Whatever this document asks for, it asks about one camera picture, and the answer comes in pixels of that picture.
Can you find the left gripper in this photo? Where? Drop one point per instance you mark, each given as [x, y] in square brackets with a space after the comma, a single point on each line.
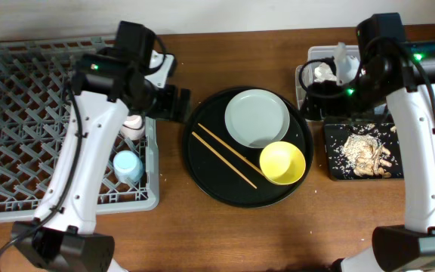
[168, 110]

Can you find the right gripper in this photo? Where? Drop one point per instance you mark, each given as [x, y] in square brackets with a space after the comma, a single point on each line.
[326, 103]

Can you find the pink cup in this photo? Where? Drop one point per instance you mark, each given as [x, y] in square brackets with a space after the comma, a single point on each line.
[133, 127]

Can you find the food scraps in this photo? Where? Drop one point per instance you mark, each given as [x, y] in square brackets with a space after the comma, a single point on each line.
[366, 155]

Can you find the grey plate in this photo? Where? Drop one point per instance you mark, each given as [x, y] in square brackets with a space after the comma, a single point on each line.
[255, 118]

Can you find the blue cup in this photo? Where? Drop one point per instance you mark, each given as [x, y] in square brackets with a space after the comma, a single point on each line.
[128, 167]

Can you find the yellow bowl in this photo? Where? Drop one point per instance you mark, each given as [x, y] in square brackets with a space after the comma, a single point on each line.
[282, 163]

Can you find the white paper waste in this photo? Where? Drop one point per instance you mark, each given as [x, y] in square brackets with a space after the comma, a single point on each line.
[322, 73]

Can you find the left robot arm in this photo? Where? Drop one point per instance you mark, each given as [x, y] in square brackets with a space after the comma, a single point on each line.
[105, 89]

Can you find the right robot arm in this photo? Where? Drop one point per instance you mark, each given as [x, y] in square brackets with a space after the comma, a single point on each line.
[393, 71]

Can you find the grey dishwasher rack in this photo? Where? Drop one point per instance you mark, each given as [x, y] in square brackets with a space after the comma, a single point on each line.
[34, 113]

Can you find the upper wooden chopstick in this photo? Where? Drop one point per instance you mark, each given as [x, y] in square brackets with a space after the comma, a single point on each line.
[244, 159]

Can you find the wooden chopstick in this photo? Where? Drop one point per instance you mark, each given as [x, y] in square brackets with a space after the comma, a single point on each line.
[225, 161]
[244, 159]

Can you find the lower wooden chopstick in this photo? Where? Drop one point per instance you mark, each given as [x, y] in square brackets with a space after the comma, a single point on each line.
[225, 161]

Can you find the black rectangular tray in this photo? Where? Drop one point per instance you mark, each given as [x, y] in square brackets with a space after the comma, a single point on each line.
[338, 170]

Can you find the clear plastic bin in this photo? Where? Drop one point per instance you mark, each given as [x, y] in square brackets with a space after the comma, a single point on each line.
[378, 114]

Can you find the round black tray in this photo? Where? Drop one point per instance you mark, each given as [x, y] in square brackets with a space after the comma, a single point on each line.
[214, 177]

